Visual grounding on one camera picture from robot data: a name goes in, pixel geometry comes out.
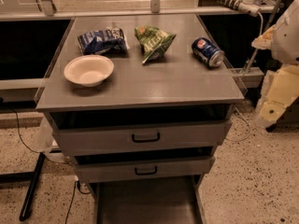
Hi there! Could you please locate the white power strip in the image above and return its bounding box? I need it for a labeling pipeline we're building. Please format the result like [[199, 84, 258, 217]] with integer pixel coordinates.
[[216, 0, 260, 17]]

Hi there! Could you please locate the grey drawer cabinet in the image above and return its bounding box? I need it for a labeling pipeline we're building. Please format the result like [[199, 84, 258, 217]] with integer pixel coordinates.
[[35, 13, 246, 224]]

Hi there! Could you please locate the black metal stand leg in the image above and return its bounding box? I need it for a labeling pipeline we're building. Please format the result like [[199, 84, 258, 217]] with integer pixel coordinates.
[[0, 153, 46, 222]]

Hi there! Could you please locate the grey top drawer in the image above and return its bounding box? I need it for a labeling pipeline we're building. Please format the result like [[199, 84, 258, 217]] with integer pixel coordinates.
[[50, 104, 232, 156]]

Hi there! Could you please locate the blue pepsi can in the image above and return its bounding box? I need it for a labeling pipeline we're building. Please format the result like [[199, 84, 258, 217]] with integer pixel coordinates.
[[192, 37, 224, 68]]

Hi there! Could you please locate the blue chip bag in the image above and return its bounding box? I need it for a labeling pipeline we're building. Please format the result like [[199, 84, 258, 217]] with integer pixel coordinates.
[[78, 27, 129, 55]]

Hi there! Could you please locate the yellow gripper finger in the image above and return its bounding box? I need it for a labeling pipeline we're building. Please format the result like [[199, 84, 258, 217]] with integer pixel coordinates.
[[251, 25, 275, 49], [254, 64, 299, 128]]

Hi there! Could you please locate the grey drawer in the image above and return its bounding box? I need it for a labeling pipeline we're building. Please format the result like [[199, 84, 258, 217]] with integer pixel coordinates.
[[50, 104, 232, 156], [93, 176, 206, 224], [75, 147, 215, 183]]

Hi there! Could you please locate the green chip bag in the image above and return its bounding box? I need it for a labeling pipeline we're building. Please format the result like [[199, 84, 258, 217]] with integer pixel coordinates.
[[135, 25, 177, 63]]

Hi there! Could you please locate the grey bottom drawer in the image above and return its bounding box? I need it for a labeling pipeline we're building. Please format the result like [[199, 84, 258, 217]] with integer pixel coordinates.
[[93, 176, 206, 224]]

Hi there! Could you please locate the grey middle drawer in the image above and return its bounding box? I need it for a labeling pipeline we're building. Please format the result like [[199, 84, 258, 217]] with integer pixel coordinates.
[[75, 147, 215, 183]]

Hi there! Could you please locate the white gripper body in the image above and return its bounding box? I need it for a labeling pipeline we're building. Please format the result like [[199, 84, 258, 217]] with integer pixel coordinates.
[[271, 0, 299, 64]]

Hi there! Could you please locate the white paper bowl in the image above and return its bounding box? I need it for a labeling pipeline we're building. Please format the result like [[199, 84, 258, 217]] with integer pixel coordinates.
[[64, 55, 114, 87]]

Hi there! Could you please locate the black floor cable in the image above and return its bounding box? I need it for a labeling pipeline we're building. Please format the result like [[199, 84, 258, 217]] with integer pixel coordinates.
[[8, 107, 92, 224]]

